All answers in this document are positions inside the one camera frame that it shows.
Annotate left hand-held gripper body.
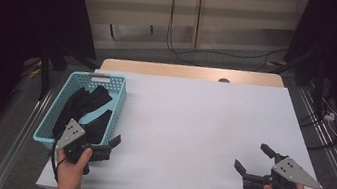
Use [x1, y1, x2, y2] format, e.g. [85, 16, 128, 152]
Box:
[52, 117, 115, 179]

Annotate white power plug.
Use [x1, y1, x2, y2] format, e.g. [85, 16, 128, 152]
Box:
[322, 111, 337, 122]

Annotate beige low cabinet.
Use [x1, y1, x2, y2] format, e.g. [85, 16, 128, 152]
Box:
[64, 0, 310, 79]

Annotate black pants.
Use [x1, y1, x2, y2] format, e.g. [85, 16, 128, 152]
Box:
[51, 78, 117, 149]

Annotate yellow cable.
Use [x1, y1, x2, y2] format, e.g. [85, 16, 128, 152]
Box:
[20, 57, 44, 81]

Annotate light wooden table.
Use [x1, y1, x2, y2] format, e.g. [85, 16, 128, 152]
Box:
[99, 47, 287, 97]

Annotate large black curtain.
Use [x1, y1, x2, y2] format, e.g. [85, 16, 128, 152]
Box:
[0, 0, 106, 189]

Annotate bundle of black cables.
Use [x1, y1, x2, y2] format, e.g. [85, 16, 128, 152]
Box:
[294, 90, 337, 154]

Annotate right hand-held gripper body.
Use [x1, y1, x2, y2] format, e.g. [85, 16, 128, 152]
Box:
[240, 149, 328, 189]

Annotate long black floor cable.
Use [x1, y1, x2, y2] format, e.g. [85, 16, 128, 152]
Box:
[160, 0, 294, 79]

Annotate light blue plastic basket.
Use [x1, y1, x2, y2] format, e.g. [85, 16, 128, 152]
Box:
[30, 64, 131, 162]

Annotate black stand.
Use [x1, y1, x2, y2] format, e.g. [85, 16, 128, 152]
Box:
[33, 41, 103, 110]
[269, 43, 331, 115]

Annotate person's left hand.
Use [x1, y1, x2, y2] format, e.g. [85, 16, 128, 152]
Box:
[52, 143, 95, 189]

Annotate white table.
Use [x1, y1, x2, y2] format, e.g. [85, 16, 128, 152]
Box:
[35, 52, 337, 189]

